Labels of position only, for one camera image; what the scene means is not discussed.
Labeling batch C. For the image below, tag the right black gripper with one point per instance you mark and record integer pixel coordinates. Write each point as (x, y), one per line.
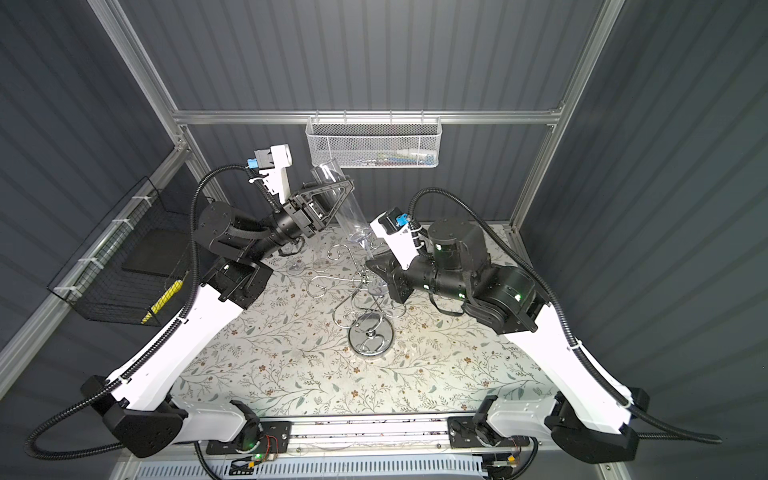
(392, 272)

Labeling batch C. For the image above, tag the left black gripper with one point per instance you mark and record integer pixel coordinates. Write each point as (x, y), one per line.
(302, 211)

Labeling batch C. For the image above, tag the glass pink sticker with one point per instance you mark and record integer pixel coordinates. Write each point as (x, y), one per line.
(349, 215)

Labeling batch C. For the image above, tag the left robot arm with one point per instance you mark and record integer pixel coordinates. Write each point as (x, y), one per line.
(140, 411)

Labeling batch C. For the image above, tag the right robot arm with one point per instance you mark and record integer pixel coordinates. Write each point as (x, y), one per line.
(450, 259)

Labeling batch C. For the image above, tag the chrome wine glass rack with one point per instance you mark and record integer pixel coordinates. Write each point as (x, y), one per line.
(365, 312)

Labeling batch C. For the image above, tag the items in white basket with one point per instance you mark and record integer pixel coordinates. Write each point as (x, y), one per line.
(405, 158)

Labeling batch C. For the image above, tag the floral table mat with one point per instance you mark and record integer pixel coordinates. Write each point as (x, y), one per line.
(284, 357)

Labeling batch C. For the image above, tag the black pad in basket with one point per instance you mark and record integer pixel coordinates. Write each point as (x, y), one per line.
(161, 253)

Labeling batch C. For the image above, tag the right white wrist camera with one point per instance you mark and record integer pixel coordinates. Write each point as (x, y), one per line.
(398, 230)

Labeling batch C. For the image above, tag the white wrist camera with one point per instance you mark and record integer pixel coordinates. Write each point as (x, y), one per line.
(271, 165)
(398, 230)

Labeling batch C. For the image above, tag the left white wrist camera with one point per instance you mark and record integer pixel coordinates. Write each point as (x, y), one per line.
(271, 165)

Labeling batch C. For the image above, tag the white wire mesh basket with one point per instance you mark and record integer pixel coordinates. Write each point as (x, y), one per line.
(342, 140)

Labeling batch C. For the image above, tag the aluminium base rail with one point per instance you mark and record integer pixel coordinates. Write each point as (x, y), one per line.
(372, 435)

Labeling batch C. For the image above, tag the black wire mesh basket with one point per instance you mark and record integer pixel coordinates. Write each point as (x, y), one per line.
(92, 281)

